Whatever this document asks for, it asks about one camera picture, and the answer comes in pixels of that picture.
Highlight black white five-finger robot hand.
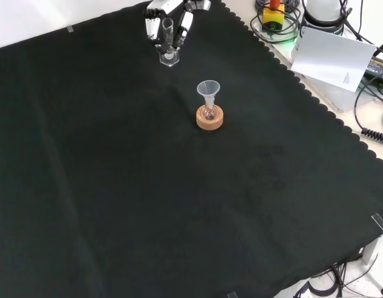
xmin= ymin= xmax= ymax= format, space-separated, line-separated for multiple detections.
xmin=143 ymin=0 xmax=212 ymax=53

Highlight clear graduated cylinder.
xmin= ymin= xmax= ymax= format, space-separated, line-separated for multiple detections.
xmin=159 ymin=17 xmax=181 ymax=68

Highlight clear round-bottom flask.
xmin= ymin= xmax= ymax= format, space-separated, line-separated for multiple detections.
xmin=201 ymin=98 xmax=218 ymax=122

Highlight clear plastic funnel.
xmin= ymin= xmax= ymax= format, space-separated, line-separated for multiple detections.
xmin=196 ymin=79 xmax=222 ymax=108

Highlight yellow stop button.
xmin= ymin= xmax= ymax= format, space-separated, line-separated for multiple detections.
xmin=261 ymin=0 xmax=286 ymax=32

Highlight pale white board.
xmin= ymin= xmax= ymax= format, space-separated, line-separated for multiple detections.
xmin=290 ymin=25 xmax=377 ymax=93

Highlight black scalloped cloth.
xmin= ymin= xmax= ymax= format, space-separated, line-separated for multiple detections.
xmin=0 ymin=0 xmax=383 ymax=298

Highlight clear board stand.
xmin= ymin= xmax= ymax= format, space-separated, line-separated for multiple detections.
xmin=298 ymin=72 xmax=364 ymax=114

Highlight black power adapter yellow label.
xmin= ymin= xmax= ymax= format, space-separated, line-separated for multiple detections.
xmin=363 ymin=56 xmax=383 ymax=83

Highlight black cable loops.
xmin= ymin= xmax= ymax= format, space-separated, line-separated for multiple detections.
xmin=249 ymin=0 xmax=302 ymax=45

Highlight cork ring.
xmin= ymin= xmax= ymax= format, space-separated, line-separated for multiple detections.
xmin=196 ymin=104 xmax=225 ymax=132

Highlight thin black cable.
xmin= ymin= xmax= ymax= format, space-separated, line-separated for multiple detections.
xmin=353 ymin=76 xmax=383 ymax=131

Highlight black floor cable bundle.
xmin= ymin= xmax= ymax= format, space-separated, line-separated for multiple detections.
xmin=291 ymin=260 xmax=383 ymax=298

